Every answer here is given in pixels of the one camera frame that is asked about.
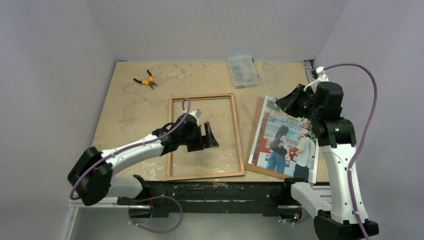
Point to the brown cardboard backing board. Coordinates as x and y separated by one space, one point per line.
254 132

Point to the clear plastic screw box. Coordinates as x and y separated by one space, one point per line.
243 71

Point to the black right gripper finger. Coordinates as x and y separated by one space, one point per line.
300 91
290 105

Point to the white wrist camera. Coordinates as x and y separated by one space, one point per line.
196 113
321 77

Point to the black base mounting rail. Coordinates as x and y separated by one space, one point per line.
269 199

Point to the colour photo print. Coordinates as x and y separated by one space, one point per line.
285 142

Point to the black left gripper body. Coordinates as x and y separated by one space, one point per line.
194 140

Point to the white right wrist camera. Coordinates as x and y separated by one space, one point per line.
321 77

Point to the blue wooden picture frame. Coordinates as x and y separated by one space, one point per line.
216 162

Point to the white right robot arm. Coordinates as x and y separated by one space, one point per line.
345 218

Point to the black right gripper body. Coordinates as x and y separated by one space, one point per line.
300 103

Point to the orange black pliers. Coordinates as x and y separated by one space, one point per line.
150 82

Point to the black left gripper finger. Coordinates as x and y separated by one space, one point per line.
208 138
211 144

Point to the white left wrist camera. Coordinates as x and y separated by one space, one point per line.
196 113

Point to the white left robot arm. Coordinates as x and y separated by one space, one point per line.
91 176

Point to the aluminium right side rail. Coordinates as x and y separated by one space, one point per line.
310 71

